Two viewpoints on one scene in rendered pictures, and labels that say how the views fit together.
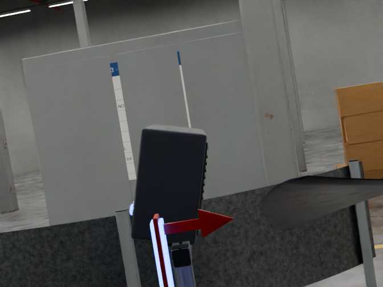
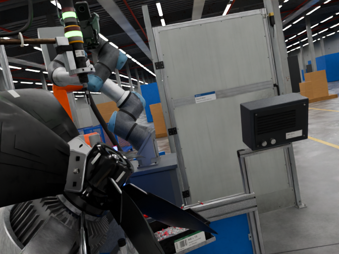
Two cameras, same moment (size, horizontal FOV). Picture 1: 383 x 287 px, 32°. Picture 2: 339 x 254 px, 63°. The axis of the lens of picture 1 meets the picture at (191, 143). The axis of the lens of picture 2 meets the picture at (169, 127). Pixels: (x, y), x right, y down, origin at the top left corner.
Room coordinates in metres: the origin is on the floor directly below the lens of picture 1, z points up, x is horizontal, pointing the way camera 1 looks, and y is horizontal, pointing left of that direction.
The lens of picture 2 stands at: (0.66, -1.10, 1.34)
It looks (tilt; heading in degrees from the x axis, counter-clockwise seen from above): 6 degrees down; 84
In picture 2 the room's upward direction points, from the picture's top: 11 degrees counter-clockwise
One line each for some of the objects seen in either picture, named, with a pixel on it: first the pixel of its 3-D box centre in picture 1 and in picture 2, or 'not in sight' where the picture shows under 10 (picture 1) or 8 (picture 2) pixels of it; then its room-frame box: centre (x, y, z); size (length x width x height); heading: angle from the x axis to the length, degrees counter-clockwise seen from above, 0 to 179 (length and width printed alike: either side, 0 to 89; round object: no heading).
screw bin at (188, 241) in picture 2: not in sight; (175, 232); (0.71, -0.12, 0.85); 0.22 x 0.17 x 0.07; 15
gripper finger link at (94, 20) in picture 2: not in sight; (96, 24); (0.59, -0.11, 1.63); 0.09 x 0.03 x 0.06; 116
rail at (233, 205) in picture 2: not in sight; (155, 224); (0.64, 0.05, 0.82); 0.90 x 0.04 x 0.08; 179
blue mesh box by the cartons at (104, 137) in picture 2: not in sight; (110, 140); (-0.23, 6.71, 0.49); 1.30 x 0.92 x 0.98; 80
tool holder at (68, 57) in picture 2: not in sight; (74, 56); (0.53, -0.32, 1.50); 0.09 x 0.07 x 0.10; 34
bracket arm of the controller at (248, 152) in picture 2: (182, 243); (264, 148); (1.18, 0.04, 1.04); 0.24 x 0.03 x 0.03; 179
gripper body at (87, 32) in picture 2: not in sight; (87, 35); (0.54, -0.01, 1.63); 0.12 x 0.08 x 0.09; 90
